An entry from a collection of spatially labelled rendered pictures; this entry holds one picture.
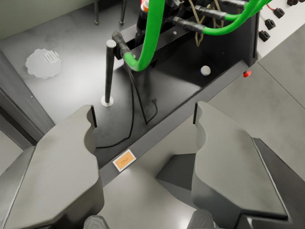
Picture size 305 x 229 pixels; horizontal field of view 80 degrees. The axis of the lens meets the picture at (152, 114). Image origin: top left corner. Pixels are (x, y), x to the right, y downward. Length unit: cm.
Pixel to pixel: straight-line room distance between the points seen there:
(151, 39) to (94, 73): 48
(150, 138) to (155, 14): 36
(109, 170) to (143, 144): 11
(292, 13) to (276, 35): 16
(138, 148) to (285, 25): 72
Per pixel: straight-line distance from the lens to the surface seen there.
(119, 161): 47
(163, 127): 51
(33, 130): 35
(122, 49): 33
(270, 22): 85
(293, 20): 98
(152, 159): 148
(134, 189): 146
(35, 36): 75
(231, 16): 52
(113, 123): 61
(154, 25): 19
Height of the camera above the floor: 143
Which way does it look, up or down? 70 degrees down
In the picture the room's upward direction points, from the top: 48 degrees clockwise
